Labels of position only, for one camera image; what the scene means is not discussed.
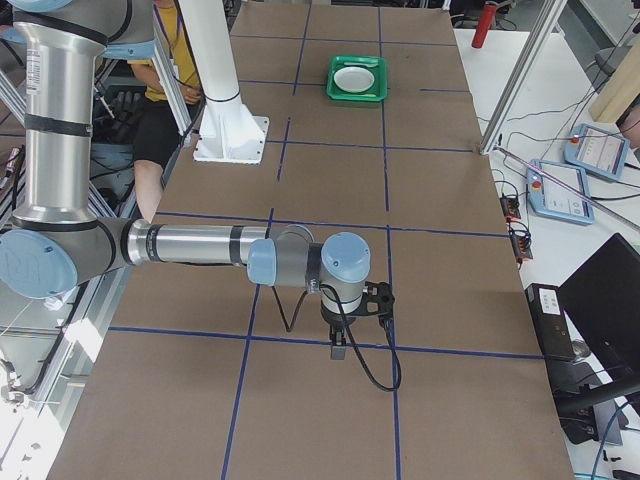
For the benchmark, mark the blue teach pendant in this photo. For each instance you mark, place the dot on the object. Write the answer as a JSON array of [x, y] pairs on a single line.
[[550, 200], [599, 152]]

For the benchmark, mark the near blue teach pendant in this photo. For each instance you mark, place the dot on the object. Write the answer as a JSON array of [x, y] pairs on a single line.
[[550, 200]]

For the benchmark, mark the black computer monitor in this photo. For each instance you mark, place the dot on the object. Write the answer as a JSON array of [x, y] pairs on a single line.
[[601, 299]]

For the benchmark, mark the red cylinder bottle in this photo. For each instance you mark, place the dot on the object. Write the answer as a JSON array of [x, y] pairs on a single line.
[[484, 24]]

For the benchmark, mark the black desktop box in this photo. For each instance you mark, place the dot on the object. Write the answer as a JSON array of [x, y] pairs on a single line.
[[549, 322]]

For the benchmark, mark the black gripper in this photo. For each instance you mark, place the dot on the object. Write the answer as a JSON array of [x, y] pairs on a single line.
[[333, 319]]

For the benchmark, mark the white round plate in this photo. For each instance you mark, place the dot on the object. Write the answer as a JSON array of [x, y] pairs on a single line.
[[353, 79]]

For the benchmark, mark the orange black connector strip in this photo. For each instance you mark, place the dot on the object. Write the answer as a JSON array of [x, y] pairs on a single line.
[[518, 231]]

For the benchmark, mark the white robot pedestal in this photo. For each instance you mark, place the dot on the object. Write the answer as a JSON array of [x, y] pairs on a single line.
[[228, 131]]

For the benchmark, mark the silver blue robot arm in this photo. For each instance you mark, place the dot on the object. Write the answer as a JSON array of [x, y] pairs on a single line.
[[57, 243]]

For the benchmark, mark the aluminium frame post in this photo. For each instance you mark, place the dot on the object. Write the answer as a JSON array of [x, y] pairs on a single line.
[[536, 40]]

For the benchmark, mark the person in yellow shirt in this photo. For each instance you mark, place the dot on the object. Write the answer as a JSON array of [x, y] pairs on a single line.
[[157, 135]]

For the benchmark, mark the green plastic tray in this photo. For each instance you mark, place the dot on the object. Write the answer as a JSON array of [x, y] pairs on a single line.
[[376, 93]]

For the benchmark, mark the far blue teach pendant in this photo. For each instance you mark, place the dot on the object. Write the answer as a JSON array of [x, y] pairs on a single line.
[[599, 152]]

